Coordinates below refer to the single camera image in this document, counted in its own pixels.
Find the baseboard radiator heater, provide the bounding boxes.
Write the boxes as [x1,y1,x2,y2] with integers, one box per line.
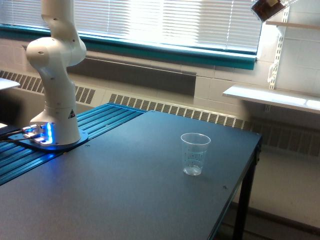
[0,70,320,158]

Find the white shelf bracket rail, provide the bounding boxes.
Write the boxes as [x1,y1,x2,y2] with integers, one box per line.
[267,7,290,90]

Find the white lower wall shelf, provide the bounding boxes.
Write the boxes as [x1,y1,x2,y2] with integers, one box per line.
[222,85,320,114]

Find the black table leg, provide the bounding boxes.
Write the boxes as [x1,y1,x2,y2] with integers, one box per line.
[232,146,260,240]

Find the white window blinds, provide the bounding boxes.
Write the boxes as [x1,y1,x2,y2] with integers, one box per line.
[0,0,262,54]

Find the clear plastic cup on table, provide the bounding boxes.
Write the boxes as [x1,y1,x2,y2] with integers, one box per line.
[180,132,211,176]

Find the clear cup with brown pellets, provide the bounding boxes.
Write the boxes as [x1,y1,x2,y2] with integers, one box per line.
[251,0,285,22]

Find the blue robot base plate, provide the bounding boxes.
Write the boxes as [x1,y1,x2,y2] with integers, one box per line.
[16,131,89,152]

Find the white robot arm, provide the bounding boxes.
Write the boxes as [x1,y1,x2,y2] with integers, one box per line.
[26,0,87,147]

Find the blue aluminium rail frame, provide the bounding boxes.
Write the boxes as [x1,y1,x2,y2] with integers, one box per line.
[0,103,146,185]

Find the white desk corner at left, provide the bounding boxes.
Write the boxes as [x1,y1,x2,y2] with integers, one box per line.
[0,78,21,90]

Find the wooden upper wall shelf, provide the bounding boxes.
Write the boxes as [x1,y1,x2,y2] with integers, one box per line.
[265,20,320,31]

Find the black cables at base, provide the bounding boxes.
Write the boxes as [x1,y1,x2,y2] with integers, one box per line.
[0,127,36,143]

